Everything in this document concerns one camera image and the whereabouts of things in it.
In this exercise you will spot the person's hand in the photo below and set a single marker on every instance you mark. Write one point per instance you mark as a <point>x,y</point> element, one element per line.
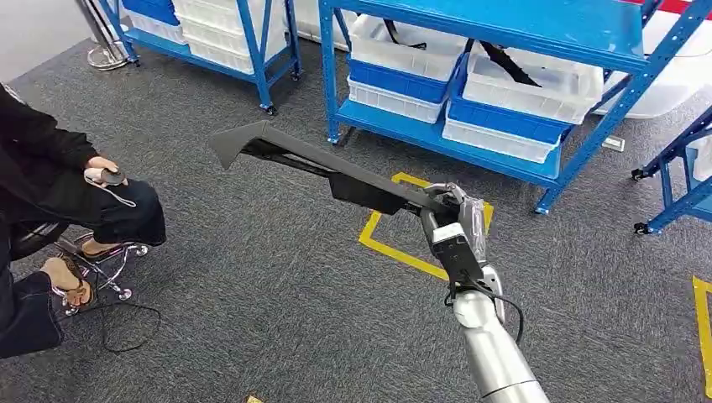
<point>100,164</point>

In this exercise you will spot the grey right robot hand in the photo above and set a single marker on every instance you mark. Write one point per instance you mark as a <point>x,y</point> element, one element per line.
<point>477,228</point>

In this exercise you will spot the black handheld controller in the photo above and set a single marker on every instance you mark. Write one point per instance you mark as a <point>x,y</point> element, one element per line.
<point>113,177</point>

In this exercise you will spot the long black plastic trim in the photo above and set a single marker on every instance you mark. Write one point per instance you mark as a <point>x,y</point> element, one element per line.
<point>311,158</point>

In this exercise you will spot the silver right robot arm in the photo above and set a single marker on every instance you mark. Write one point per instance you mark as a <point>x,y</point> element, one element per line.
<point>495,356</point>

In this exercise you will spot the person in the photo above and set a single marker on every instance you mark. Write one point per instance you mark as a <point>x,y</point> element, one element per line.
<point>50,178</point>

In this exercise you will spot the white plastic bin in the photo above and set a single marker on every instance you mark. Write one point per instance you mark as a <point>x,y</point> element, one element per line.
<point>222,58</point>
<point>528,103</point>
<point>406,64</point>
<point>389,105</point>
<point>158,32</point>
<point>222,33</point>
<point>495,142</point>
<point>703,158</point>

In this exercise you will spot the chrome base chair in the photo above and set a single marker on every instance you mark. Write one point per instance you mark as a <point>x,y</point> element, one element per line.
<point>100,267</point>

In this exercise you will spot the blue plastic bin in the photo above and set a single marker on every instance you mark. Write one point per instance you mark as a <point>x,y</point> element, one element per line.
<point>500,123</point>
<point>395,83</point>
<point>153,10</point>

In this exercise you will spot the small white floor plate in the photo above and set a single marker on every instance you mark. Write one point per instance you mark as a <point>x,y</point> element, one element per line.
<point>613,143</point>

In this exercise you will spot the long black plastic part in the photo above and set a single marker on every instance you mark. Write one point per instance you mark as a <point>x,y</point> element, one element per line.
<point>509,64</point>

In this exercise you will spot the yellow floor tape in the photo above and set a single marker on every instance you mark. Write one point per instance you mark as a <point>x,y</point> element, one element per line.
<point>253,400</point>

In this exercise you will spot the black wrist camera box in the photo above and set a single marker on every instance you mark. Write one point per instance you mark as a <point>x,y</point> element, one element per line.
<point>457,253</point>

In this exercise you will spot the chrome stanchion post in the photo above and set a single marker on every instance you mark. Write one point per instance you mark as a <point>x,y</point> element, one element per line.
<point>103,47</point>

